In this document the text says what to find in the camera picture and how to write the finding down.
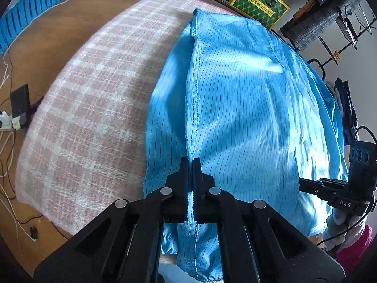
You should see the grey plaid coat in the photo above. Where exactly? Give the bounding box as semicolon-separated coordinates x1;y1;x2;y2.
280;0;366;52

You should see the black flat device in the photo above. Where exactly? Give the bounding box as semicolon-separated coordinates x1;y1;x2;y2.
10;84;31;117

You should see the white cable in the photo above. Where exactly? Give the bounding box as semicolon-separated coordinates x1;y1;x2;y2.
0;130;37;242

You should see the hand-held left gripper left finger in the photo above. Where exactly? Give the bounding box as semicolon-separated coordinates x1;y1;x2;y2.
34;158;192;283

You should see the person's right hand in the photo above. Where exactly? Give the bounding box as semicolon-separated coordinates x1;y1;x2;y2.
325;210;368;243

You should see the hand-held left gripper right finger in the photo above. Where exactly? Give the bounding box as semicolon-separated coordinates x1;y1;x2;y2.
192;158;346;283

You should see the yellow green patterned bag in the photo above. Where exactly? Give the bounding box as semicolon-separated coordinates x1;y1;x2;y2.
229;0;291;30

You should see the black metal clothes rack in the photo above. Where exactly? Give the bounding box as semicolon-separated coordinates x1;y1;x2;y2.
166;0;377;80

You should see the person's right forearm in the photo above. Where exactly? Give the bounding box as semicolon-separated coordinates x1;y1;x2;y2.
334;225;376;272

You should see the blue slatted plastic panel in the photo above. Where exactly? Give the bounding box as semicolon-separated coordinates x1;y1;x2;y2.
0;0;94;55

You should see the white power strip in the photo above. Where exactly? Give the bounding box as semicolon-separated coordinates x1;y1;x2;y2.
0;110;27;131

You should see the light blue pinstriped work coat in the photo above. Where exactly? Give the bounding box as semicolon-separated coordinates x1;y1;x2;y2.
144;8;349;280

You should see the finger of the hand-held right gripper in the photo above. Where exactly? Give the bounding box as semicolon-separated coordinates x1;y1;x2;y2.
299;177;328;200

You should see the pink plaid blanket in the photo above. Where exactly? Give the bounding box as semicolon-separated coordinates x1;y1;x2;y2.
15;0;298;238

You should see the dark blue clothes pile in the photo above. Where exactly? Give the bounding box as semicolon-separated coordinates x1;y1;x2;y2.
325;78;360;146

